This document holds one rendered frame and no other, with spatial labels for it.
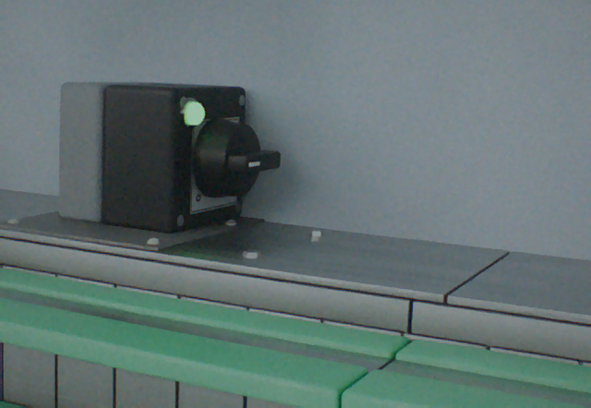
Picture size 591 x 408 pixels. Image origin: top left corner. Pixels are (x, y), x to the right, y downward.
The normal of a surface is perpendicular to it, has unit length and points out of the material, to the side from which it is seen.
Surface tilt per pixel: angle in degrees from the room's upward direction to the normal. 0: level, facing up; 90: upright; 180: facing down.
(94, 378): 0
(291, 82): 0
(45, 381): 0
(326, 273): 90
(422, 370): 90
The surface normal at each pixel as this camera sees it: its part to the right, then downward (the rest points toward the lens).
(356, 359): 0.04, -0.99
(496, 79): -0.44, 0.11
